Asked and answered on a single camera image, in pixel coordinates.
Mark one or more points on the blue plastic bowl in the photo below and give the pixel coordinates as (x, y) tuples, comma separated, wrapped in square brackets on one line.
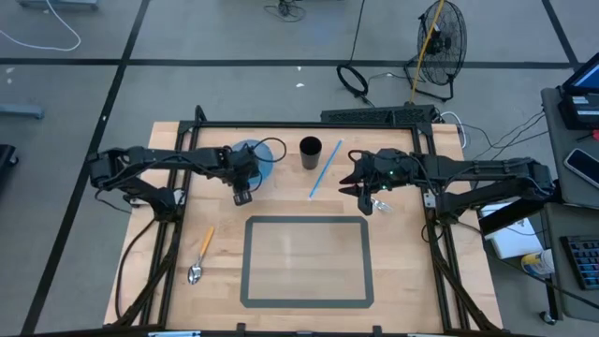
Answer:
[(266, 156)]

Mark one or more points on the black laptop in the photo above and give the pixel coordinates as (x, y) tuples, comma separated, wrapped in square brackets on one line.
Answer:
[(585, 77)]

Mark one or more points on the black smartphone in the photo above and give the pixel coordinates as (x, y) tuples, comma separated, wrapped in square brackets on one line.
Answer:
[(582, 166)]

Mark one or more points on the grey bar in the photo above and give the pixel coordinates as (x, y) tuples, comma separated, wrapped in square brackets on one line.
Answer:
[(21, 111)]

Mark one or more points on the black support beam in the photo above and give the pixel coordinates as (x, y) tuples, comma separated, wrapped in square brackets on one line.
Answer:
[(515, 213)]

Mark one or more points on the black chair base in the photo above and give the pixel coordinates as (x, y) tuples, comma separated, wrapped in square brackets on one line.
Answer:
[(5, 161)]

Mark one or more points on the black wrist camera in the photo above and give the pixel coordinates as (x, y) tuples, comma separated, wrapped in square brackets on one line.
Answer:
[(242, 196), (366, 203)]

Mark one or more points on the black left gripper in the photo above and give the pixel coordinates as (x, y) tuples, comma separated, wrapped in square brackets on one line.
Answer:
[(238, 166)]

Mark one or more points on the black metal table frame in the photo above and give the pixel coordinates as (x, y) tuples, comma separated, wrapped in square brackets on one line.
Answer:
[(304, 125)]

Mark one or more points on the white wipes canister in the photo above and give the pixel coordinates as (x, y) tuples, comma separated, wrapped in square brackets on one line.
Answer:
[(538, 263)]

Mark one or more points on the black desktop device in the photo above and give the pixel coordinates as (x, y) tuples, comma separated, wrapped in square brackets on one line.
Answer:
[(580, 110)]

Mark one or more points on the clear mat with grey border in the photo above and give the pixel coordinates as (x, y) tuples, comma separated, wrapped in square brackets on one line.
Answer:
[(304, 262)]

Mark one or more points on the black caster wheel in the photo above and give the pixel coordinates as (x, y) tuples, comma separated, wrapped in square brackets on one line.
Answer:
[(546, 317)]

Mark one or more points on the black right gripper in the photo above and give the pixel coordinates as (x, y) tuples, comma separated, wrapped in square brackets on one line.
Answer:
[(398, 166)]

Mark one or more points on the black floor fan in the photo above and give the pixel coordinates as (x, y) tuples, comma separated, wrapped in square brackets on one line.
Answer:
[(442, 44)]

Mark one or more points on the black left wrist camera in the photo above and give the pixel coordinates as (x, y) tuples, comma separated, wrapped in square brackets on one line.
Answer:
[(242, 196)]

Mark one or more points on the white box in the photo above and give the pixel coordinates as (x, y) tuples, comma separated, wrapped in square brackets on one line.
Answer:
[(512, 238)]

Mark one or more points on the black keyboard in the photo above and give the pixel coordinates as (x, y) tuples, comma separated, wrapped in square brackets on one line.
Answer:
[(585, 259)]

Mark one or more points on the grey cart base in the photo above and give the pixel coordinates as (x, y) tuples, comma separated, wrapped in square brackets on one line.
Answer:
[(56, 3)]

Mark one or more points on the grey desk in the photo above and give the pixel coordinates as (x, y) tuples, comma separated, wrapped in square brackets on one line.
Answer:
[(575, 304), (557, 154)]

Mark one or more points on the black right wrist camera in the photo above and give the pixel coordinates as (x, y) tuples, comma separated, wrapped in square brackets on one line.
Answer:
[(366, 203)]

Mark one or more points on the blue straw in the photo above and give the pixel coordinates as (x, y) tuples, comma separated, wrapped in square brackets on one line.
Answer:
[(325, 168)]

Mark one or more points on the black cup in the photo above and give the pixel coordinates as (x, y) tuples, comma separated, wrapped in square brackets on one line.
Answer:
[(310, 152)]

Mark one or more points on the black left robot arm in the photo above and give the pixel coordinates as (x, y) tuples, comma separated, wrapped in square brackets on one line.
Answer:
[(140, 156)]

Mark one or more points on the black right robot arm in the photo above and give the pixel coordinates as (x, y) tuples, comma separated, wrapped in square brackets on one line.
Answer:
[(491, 171)]

